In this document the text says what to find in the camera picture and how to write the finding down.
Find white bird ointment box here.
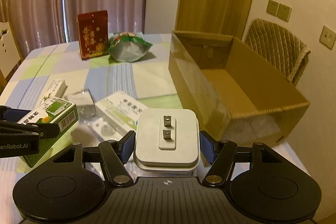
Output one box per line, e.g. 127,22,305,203
39,79,67,105

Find wall socket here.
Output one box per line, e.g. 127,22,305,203
319,26,336,50

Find white green medicine box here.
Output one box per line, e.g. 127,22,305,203
95,91,147,135

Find small white round remote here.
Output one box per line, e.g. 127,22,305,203
88,118,122,141

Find quilted brown chair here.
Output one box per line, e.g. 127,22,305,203
244,19,310,85

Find white kids chair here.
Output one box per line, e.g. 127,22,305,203
1,22,23,88

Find clear plastic box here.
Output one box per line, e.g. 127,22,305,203
65,89,96,119

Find green silver snack bag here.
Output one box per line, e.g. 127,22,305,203
106,32,153,63

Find brown cardboard box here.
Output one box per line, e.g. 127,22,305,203
169,31,309,146

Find red gift box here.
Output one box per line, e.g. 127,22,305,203
77,10,108,60

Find white power adapter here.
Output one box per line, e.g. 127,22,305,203
133,108,201,173

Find checkered tablecloth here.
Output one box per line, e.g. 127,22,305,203
0,33,308,224

